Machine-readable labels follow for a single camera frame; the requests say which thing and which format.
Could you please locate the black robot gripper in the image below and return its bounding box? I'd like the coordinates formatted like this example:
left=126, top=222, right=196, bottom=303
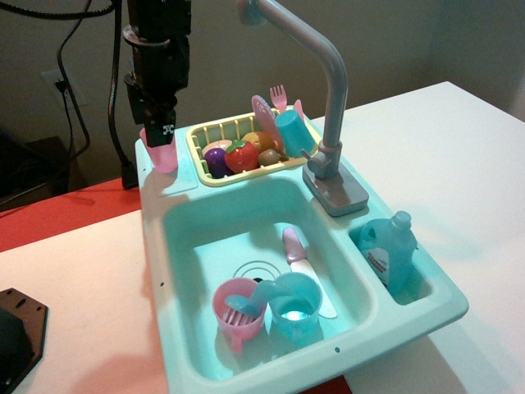
left=123, top=25, right=189, bottom=148

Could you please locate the pink translucent cup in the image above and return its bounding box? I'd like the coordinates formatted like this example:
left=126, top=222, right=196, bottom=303
left=139, top=128, right=178, bottom=174

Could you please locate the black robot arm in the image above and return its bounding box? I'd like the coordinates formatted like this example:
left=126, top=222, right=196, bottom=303
left=123, top=1, right=191, bottom=148

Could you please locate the blue cup in rack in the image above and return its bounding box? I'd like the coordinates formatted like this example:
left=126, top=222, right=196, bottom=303
left=275, top=109, right=316, bottom=158

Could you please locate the teal toy sink unit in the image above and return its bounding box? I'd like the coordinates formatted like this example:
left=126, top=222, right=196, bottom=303
left=135, top=126, right=468, bottom=393

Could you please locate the purple toy eggplant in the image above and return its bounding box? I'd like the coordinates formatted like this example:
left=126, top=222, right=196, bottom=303
left=204, top=148, right=234, bottom=179

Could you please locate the yellow dish rack basket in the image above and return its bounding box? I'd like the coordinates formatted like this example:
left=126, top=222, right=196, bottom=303
left=185, top=112, right=307, bottom=187

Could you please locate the red toy strawberry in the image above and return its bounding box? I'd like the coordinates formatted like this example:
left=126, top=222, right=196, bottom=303
left=224, top=140, right=259, bottom=174

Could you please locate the orange toy fruit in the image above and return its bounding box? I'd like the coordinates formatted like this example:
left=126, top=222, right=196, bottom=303
left=242, top=131, right=278, bottom=153

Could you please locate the pink toy plate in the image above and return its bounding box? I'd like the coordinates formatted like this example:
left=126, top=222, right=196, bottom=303
left=251, top=95, right=284, bottom=152

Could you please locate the brown toy kiwi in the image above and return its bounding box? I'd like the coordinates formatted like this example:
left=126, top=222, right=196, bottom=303
left=258, top=149, right=288, bottom=167

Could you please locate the pink toy fork in rack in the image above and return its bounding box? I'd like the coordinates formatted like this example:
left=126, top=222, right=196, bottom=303
left=270, top=85, right=288, bottom=113

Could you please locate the pink toy spatula in rack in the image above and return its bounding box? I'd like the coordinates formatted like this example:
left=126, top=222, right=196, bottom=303
left=293, top=98, right=304, bottom=121

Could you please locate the grey toy faucet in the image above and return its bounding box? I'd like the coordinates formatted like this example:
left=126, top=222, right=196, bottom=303
left=236, top=1, right=369, bottom=217

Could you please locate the pink toy fork in mug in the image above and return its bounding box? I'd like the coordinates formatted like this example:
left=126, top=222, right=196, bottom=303
left=223, top=308, right=250, bottom=327

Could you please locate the blue toy spoon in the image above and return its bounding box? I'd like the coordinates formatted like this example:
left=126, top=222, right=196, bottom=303
left=224, top=280, right=291, bottom=318

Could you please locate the pink toy mug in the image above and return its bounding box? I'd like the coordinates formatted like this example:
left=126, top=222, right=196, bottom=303
left=212, top=277, right=267, bottom=354

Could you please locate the blue toy mug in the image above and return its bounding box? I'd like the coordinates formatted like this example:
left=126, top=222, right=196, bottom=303
left=269, top=273, right=322, bottom=342

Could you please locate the blue toy soap bottle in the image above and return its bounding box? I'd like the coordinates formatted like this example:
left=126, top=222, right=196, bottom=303
left=358, top=211, right=418, bottom=296

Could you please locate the black corrugated cable hose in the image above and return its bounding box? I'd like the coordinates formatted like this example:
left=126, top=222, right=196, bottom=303
left=107, top=0, right=140, bottom=190

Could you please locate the black power cord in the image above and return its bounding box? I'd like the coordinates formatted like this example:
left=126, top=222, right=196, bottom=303
left=0, top=0, right=116, bottom=214

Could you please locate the white wall outlet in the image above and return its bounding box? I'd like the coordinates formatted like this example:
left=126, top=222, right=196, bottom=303
left=40, top=69, right=88, bottom=110

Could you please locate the pink handled toy knife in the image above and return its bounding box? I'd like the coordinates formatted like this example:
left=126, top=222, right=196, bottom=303
left=282, top=227, right=337, bottom=319

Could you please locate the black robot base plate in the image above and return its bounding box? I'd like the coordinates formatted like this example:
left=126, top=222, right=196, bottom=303
left=1, top=288, right=48, bottom=393

